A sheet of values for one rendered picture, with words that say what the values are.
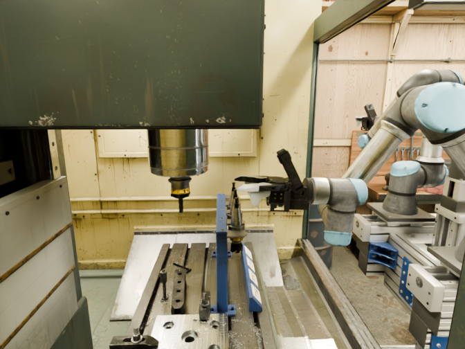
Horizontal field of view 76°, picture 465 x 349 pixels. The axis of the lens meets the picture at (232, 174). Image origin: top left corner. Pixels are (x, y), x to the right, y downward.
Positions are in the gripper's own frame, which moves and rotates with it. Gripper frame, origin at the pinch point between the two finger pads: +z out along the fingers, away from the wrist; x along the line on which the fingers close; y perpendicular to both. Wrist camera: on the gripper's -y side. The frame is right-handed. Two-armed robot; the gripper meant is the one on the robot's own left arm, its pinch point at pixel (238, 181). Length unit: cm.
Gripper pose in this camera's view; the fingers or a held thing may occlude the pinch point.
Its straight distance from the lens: 81.8
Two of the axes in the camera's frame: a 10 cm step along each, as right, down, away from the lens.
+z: -10.0, -0.3, -0.6
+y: -0.4, 9.7, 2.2
